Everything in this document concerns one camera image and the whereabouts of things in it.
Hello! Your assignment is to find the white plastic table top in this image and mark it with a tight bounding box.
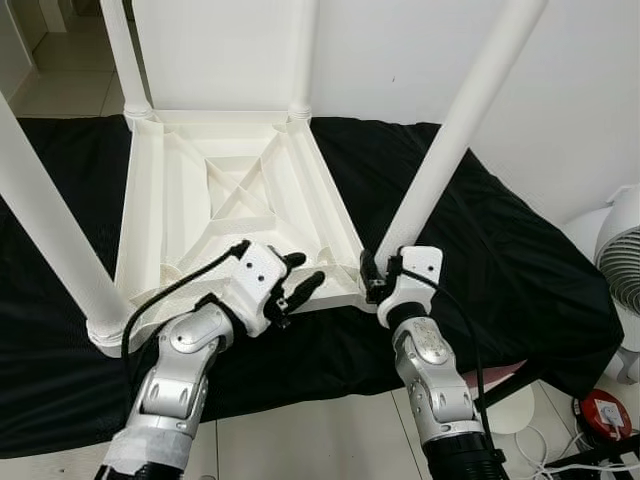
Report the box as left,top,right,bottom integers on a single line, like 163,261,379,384
88,105,369,359

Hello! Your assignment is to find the red round object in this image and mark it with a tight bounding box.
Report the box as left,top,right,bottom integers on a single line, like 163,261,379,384
579,389,635,443

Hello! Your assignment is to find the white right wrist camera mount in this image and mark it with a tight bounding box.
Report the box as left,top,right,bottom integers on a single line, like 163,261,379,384
378,246,445,330

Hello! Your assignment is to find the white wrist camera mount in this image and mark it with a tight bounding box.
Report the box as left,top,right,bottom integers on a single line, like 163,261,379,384
378,246,445,330
224,243,287,337

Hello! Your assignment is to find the pink seat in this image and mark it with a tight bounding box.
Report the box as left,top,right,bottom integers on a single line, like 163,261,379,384
463,361,528,388

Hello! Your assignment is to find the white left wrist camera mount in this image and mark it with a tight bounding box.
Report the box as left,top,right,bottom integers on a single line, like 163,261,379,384
224,243,287,337

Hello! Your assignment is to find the white round floor base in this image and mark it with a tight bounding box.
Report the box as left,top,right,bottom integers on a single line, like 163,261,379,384
488,380,538,438

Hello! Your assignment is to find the white fan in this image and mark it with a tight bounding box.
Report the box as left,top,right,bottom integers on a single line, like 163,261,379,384
563,185,640,387

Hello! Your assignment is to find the black table cloth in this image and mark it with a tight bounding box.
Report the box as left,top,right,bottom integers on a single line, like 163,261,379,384
0,115,627,461

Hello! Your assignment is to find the black metal table leg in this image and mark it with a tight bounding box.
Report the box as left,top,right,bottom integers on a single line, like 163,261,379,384
478,373,548,408

